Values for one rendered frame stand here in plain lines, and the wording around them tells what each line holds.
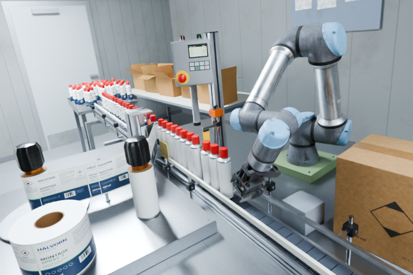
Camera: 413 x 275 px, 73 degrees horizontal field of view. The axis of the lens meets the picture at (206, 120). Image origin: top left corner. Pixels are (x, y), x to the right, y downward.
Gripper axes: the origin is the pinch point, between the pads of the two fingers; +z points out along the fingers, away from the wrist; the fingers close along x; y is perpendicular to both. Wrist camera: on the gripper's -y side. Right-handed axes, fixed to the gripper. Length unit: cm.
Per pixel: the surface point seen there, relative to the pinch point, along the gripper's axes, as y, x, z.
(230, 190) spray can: 0.1, -7.1, 5.9
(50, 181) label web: 56, -42, 13
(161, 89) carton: -89, -233, 143
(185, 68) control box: -2, -55, -18
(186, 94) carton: -101, -192, 124
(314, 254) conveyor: -0.9, 26.6, -9.0
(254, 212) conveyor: -1.5, 5.0, 3.4
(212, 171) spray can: 2.8, -16.1, 3.7
